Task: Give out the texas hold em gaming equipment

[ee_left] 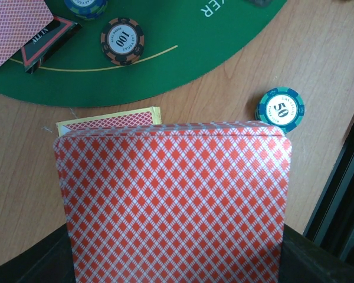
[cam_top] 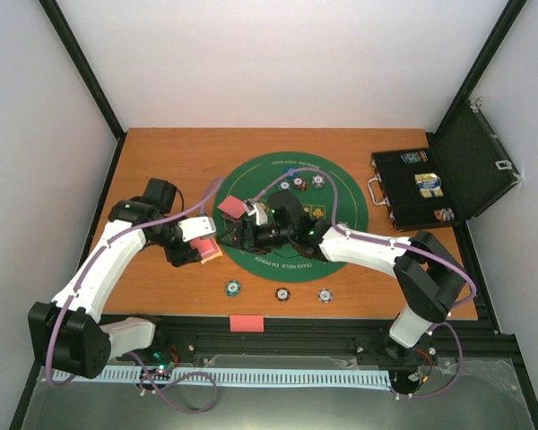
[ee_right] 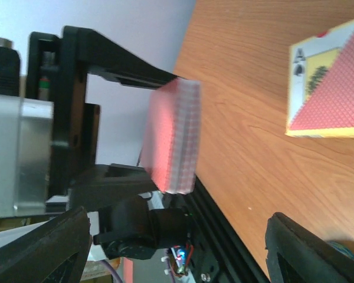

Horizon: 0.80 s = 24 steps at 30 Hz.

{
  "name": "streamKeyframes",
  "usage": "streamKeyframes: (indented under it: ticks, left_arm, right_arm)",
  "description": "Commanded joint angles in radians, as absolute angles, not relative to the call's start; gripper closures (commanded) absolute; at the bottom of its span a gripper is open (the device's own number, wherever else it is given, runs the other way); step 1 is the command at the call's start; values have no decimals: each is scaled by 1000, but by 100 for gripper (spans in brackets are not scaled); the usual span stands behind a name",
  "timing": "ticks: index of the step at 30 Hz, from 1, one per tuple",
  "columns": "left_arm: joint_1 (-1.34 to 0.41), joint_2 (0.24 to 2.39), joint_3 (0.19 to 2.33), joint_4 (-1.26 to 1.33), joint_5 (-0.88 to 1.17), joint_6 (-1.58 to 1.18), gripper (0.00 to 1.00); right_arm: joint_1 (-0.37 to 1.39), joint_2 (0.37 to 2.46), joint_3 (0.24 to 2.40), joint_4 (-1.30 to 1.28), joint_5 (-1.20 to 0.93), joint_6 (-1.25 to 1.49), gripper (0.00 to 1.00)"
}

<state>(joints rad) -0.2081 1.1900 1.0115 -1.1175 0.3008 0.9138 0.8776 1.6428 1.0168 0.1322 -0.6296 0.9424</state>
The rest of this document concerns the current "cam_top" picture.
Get red card seat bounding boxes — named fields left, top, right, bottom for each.
left=217, top=195, right=247, bottom=219

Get round green poker mat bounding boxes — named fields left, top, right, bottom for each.
left=214, top=151, right=369, bottom=283

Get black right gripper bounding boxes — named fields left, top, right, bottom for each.
left=216, top=220, right=294, bottom=256

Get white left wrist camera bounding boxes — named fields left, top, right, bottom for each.
left=178, top=216, right=217, bottom=242

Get red white chips in case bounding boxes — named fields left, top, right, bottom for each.
left=434, top=208, right=456, bottom=222

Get red card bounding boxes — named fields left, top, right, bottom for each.
left=230, top=315, right=265, bottom=333

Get chips row in case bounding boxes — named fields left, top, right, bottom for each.
left=400, top=150, right=428, bottom=164

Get triangular all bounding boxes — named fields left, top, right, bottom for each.
left=221, top=214, right=236, bottom=223

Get yellow playing card box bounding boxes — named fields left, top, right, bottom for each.
left=200, top=244, right=223, bottom=264

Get red backed card deck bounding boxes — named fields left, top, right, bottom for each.
left=190, top=237, right=218, bottom=259

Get light blue cable duct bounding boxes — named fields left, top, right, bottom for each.
left=102, top=365, right=392, bottom=389

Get black poker case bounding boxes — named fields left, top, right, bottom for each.
left=371, top=99, right=522, bottom=231

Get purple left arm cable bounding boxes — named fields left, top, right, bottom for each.
left=44, top=176, right=226, bottom=413

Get blue white chip stack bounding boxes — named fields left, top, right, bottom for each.
left=317, top=288, right=333, bottom=303

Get blue small blind button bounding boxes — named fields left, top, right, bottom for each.
left=284, top=167, right=297, bottom=176

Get black aluminium frame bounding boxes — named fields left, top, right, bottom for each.
left=28, top=1, right=538, bottom=429

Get green 50 chip top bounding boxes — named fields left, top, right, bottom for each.
left=278, top=180, right=291, bottom=191

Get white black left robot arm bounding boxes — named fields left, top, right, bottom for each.
left=28, top=178, right=216, bottom=379

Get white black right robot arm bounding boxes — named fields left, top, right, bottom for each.
left=220, top=191, right=467, bottom=364

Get green blue 50 chip stack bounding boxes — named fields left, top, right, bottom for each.
left=225, top=279, right=241, bottom=297

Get silver case handle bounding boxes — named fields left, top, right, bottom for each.
left=367, top=175, right=389, bottom=206

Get brown 100 chip stack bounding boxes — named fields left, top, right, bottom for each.
left=275, top=288, right=291, bottom=302

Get brown 100 chip top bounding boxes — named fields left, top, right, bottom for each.
left=292, top=177, right=308, bottom=191

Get blue gold card deck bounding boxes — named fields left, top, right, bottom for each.
left=414, top=173, right=444, bottom=198

